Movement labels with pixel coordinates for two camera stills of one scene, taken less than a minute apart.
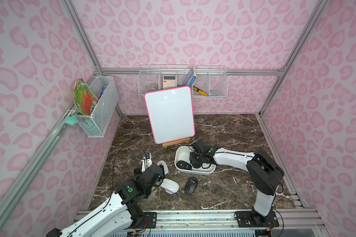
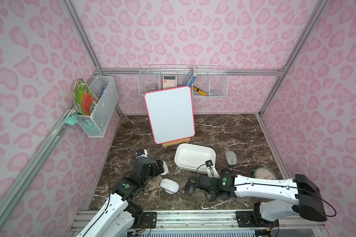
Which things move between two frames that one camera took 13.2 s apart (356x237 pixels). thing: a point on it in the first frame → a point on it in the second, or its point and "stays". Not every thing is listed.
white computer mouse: [165, 167] stays
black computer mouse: [191, 185] stays
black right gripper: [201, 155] → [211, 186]
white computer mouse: [170, 187] stays
